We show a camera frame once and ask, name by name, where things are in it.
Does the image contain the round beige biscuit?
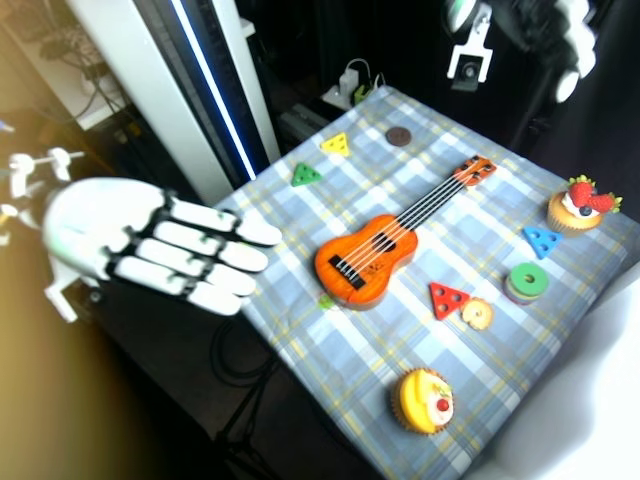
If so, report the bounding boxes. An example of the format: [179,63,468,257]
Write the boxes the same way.
[461,297,494,331]

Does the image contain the stacked rings with green top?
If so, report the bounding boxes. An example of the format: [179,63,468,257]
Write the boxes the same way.
[503,261,550,306]

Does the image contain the black floor cable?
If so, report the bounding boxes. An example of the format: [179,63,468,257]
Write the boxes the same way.
[208,319,281,382]

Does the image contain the yellow triangle block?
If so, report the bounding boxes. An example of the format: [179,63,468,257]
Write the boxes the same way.
[320,132,351,156]

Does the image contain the orange toy ukulele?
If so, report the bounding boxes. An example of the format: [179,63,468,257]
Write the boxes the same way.
[313,155,499,312]

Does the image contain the yellow fruit toy cupcake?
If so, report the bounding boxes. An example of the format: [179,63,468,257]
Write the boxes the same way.
[390,367,456,436]

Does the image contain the white rounded shell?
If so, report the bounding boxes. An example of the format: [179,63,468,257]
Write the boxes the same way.
[464,277,640,480]

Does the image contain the white shelf with cables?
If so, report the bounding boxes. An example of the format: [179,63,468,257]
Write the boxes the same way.
[0,0,129,132]

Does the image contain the blue triangle block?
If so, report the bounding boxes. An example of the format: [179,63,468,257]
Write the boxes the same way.
[523,225,564,260]

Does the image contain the white plug adapter with cable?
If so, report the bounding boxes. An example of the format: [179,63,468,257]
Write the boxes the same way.
[321,58,386,109]

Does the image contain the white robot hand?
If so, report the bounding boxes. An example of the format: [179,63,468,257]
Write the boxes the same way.
[42,177,284,317]
[509,0,600,105]

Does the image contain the white column with blue stripe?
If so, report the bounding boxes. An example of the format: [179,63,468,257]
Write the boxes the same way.
[67,0,281,206]

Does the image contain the strawberry toy cupcake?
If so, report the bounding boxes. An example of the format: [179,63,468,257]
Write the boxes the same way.
[546,174,624,238]

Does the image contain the green triangle block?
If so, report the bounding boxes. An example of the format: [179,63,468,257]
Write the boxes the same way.
[290,162,323,188]

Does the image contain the blue plaid tablecloth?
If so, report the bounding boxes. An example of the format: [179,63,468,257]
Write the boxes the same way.
[214,84,629,480]

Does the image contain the red triangle block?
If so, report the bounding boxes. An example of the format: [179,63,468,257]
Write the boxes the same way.
[428,281,472,322]

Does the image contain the black tripod stand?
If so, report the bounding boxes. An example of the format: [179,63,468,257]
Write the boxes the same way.
[212,369,286,480]

